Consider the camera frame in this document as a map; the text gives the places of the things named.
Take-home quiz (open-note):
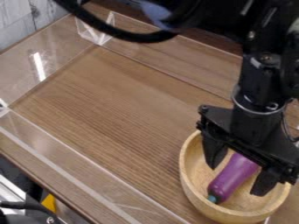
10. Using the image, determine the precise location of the brown wooden bowl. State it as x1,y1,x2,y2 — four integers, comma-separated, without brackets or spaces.
178,130,291,224

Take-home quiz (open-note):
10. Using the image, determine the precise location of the yellow black device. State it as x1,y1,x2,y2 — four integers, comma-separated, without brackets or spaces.
22,192,80,224

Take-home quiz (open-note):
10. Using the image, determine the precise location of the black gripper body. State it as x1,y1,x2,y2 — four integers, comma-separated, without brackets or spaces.
194,95,299,186

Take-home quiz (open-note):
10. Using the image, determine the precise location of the purple toy eggplant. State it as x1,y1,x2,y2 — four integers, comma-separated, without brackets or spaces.
206,153,258,204

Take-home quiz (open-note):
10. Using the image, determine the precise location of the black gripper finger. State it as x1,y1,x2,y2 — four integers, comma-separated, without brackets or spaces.
201,132,228,170
249,168,280,197

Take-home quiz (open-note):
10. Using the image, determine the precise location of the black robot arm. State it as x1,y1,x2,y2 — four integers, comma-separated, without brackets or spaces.
54,0,299,196

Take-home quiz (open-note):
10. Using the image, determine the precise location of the clear acrylic corner bracket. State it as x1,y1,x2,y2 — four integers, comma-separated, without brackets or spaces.
74,18,112,46

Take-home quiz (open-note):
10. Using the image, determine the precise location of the clear acrylic tray wall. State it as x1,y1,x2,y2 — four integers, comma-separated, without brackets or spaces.
0,106,189,224

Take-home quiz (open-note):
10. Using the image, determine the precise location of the black cable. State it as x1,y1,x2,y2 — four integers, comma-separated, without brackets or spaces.
0,201,52,222

